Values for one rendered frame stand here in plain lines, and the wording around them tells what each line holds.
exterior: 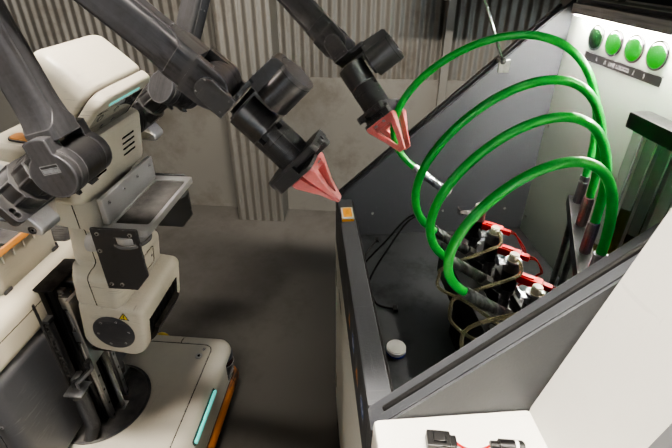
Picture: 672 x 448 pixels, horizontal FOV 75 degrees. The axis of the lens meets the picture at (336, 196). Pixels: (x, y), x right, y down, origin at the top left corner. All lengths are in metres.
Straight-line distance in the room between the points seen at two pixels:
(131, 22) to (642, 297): 0.69
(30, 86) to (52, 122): 0.06
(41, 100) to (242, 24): 1.78
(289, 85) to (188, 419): 1.19
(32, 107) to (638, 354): 0.85
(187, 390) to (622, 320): 1.34
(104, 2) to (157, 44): 0.08
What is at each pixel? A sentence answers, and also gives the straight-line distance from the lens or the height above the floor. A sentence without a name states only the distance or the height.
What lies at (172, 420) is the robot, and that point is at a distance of 1.59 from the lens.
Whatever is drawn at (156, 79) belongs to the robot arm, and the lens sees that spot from 1.15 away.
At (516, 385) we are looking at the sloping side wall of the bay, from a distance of 0.68.
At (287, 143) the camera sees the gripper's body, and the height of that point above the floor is 1.29.
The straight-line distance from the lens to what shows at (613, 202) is 0.68.
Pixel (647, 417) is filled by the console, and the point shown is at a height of 1.13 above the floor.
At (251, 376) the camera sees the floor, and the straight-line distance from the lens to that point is 1.98.
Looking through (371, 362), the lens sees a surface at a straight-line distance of 0.77.
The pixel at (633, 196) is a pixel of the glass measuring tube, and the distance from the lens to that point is 0.96.
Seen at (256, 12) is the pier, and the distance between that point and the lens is 2.45.
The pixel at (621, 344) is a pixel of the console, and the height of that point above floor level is 1.16.
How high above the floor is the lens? 1.54
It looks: 29 degrees down
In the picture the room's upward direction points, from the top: straight up
